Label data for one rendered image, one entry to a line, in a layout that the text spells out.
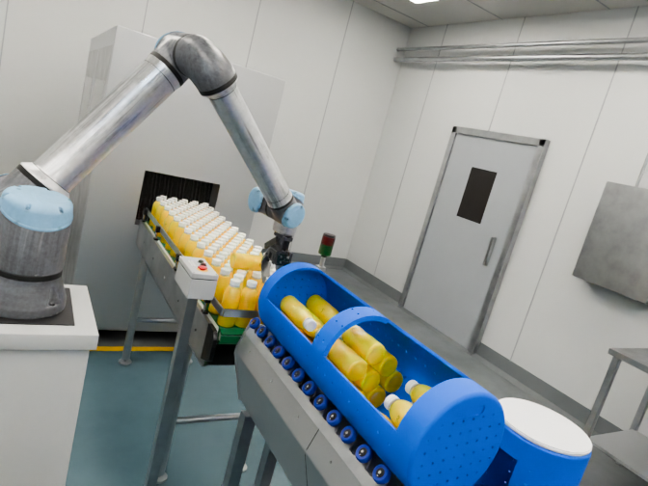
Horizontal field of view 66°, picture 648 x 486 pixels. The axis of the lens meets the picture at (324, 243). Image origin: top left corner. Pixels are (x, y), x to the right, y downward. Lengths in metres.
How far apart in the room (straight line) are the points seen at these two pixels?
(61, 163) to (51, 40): 4.30
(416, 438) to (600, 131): 4.13
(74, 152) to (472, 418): 1.17
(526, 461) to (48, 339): 1.27
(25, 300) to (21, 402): 0.24
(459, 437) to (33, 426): 0.98
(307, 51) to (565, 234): 3.60
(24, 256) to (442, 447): 1.01
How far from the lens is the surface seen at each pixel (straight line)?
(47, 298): 1.35
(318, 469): 1.45
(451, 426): 1.17
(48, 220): 1.28
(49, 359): 1.33
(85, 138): 1.46
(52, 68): 5.72
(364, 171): 6.99
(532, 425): 1.66
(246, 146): 1.51
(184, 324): 2.01
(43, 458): 1.48
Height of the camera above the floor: 1.66
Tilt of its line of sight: 11 degrees down
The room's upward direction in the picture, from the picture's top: 15 degrees clockwise
